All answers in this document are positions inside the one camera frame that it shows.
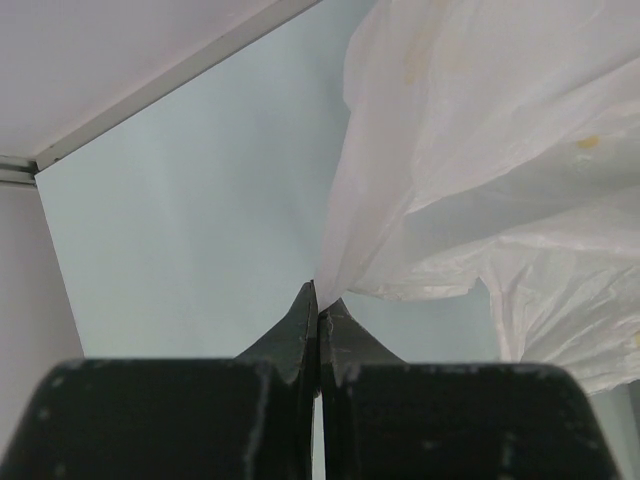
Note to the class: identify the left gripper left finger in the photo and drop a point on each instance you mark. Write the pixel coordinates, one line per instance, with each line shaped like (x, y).
(247, 417)

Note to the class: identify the left aluminium corner post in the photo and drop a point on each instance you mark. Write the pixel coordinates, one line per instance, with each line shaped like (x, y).
(18, 171)

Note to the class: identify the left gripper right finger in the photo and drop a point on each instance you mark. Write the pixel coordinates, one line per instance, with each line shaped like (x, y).
(385, 418)

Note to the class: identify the white plastic bag lemon print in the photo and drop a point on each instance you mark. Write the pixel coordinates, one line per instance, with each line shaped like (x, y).
(497, 142)

